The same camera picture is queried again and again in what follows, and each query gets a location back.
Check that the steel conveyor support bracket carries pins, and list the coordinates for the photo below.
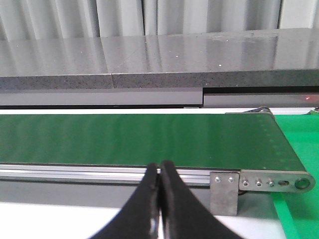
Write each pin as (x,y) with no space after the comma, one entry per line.
(224,188)

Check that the grey stone slab bench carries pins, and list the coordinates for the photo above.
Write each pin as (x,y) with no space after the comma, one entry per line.
(257,58)

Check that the grey panel under bench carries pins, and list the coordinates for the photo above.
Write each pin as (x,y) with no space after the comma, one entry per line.
(225,97)

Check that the aluminium conveyor frame rail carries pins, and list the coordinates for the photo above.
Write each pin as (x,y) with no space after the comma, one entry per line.
(90,174)

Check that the white pleated curtain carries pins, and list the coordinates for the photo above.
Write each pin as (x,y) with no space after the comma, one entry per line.
(45,19)

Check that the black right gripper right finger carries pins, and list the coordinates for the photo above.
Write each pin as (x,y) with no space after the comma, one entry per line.
(183,216)

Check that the green conveyor belt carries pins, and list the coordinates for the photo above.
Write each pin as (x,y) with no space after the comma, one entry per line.
(236,141)

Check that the bright green mat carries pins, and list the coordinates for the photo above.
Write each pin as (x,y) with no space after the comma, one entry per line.
(299,213)

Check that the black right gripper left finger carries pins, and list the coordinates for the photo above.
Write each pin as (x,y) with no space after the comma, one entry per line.
(139,217)

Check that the steel conveyor end plate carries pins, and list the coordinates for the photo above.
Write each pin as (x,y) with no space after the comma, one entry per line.
(276,181)

